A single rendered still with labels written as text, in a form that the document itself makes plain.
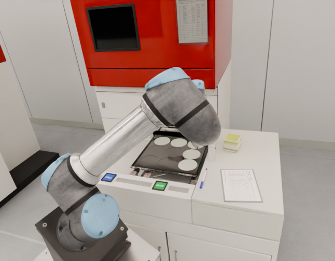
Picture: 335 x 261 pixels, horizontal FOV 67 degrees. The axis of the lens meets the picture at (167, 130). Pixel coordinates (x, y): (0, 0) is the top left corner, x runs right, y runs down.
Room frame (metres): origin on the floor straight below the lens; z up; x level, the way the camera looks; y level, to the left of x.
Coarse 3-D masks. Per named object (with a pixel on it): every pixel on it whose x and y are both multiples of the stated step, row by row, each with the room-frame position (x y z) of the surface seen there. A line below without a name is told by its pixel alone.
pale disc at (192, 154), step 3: (186, 150) 1.24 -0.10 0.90; (189, 150) 1.23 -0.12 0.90; (192, 150) 1.23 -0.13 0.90; (195, 150) 1.23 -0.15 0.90; (183, 153) 1.21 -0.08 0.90; (186, 153) 1.20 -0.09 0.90; (189, 153) 1.20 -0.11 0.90; (192, 153) 1.20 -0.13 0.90; (195, 153) 1.19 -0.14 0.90; (198, 153) 1.19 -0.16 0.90; (186, 156) 1.17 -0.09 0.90; (189, 156) 1.17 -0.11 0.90; (192, 156) 1.17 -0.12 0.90; (195, 156) 1.16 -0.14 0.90; (198, 156) 1.16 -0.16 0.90
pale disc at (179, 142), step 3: (180, 138) 1.38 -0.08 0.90; (171, 141) 1.35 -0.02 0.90; (174, 141) 1.35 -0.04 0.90; (177, 141) 1.35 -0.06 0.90; (180, 141) 1.34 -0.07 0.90; (183, 141) 1.34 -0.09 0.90; (186, 141) 1.33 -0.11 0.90; (171, 144) 1.32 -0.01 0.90; (174, 144) 1.31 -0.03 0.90; (177, 144) 1.31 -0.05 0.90; (180, 144) 1.30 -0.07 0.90; (183, 144) 1.30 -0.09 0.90
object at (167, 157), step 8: (160, 136) 1.43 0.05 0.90; (168, 136) 1.42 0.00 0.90; (152, 144) 1.34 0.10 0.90; (168, 144) 1.32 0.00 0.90; (144, 152) 1.26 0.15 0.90; (152, 152) 1.25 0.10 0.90; (160, 152) 1.24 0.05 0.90; (168, 152) 1.23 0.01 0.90; (176, 152) 1.23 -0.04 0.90; (200, 152) 1.20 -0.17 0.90; (144, 160) 1.18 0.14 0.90; (152, 160) 1.17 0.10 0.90; (160, 160) 1.16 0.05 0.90; (168, 160) 1.16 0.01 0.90; (176, 160) 1.15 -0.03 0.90; (200, 160) 1.12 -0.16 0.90; (152, 168) 1.09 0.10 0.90; (160, 168) 1.09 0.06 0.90; (168, 168) 1.08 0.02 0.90; (176, 168) 1.07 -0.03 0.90
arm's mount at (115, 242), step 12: (48, 216) 0.63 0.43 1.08; (60, 216) 0.65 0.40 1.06; (36, 228) 0.60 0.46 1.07; (48, 228) 0.60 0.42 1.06; (120, 228) 0.69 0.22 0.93; (48, 240) 0.58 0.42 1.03; (108, 240) 0.64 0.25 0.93; (120, 240) 0.67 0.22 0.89; (60, 252) 0.56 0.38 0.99; (72, 252) 0.57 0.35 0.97; (84, 252) 0.58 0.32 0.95; (96, 252) 0.59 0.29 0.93; (108, 252) 0.61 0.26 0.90; (120, 252) 0.66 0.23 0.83
